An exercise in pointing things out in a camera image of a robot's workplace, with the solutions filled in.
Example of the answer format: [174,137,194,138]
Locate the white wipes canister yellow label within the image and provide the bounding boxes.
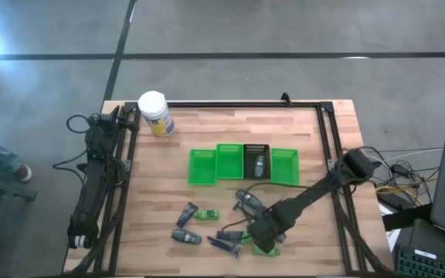
[137,90,175,138]

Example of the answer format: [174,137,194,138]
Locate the blue disposable razor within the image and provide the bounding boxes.
[206,236,242,259]

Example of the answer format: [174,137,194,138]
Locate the black power adapter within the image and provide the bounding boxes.
[379,192,413,212]

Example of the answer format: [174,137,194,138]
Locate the yellow cable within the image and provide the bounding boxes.
[375,178,438,196]

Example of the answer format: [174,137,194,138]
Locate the green plastic basket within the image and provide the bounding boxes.
[270,147,301,187]
[215,143,245,181]
[187,148,218,187]

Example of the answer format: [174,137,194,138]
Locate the green travel bottle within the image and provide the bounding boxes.
[252,244,281,258]
[192,208,221,222]

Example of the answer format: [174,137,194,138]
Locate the black plastic basket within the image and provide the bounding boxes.
[242,144,273,181]

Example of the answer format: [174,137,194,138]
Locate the dark travel tube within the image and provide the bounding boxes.
[216,229,246,242]
[175,202,199,229]

